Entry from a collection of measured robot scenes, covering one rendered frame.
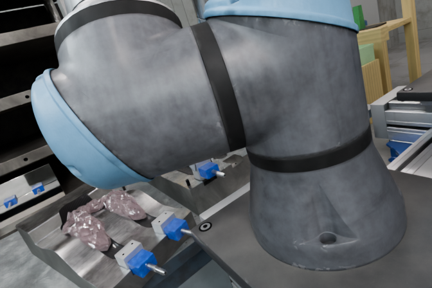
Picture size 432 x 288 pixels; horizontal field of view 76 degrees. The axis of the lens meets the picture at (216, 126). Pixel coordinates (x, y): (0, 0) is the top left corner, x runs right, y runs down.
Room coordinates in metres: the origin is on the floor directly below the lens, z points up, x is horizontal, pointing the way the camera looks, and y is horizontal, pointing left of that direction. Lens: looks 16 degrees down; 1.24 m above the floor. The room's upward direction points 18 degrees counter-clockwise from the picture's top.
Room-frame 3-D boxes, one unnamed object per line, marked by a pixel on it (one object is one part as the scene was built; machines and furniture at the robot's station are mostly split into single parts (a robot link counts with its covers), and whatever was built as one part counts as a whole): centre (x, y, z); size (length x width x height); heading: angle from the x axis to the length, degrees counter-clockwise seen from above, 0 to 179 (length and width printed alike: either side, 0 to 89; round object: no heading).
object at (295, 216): (0.25, -0.08, 1.09); 0.15 x 0.15 x 0.10
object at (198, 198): (0.97, 0.14, 0.87); 0.50 x 0.26 x 0.14; 31
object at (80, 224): (0.72, 0.40, 0.90); 0.26 x 0.18 x 0.08; 48
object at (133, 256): (0.50, 0.23, 0.85); 0.13 x 0.05 x 0.05; 48
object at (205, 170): (0.71, 0.05, 0.92); 0.13 x 0.05 x 0.05; 31
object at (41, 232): (0.71, 0.40, 0.85); 0.50 x 0.26 x 0.11; 48
